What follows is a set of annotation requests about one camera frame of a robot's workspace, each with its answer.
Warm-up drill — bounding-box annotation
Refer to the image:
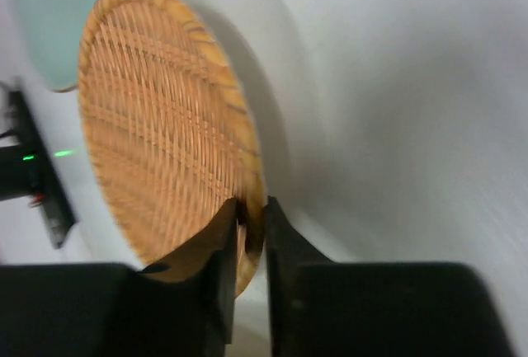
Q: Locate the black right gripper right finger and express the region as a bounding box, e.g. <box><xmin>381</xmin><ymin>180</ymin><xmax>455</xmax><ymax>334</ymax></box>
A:
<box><xmin>265</xmin><ymin>198</ymin><xmax>514</xmax><ymax>356</ymax></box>

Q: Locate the woven bamboo plate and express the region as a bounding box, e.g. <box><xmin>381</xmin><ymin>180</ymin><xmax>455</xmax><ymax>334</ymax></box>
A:
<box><xmin>78</xmin><ymin>0</ymin><xmax>266</xmax><ymax>293</ymax></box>

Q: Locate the pale green glass plate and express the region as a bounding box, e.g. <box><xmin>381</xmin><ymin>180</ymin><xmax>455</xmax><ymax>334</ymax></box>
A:
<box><xmin>13</xmin><ymin>0</ymin><xmax>96</xmax><ymax>92</ymax></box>

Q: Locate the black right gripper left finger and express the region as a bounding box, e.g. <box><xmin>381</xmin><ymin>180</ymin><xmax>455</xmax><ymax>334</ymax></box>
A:
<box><xmin>1</xmin><ymin>199</ymin><xmax>238</xmax><ymax>356</ymax></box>

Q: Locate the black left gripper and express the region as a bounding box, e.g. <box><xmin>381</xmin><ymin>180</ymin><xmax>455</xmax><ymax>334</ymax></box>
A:
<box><xmin>1</xmin><ymin>91</ymin><xmax>77</xmax><ymax>249</ymax></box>

